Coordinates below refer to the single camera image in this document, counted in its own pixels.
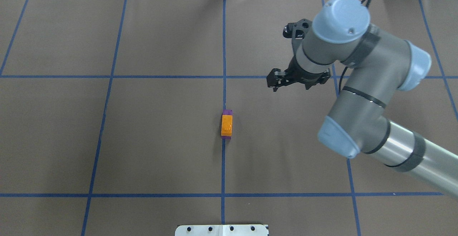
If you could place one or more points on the orange trapezoid block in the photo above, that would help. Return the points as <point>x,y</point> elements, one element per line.
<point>227,125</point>

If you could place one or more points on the purple trapezoid block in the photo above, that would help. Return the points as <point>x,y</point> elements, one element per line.
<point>227,112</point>

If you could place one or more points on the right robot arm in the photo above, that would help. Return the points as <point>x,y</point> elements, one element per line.
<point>382,64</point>

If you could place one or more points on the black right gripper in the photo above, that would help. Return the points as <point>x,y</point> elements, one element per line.
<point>300,74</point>

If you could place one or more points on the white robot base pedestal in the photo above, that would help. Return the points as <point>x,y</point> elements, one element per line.
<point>223,230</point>

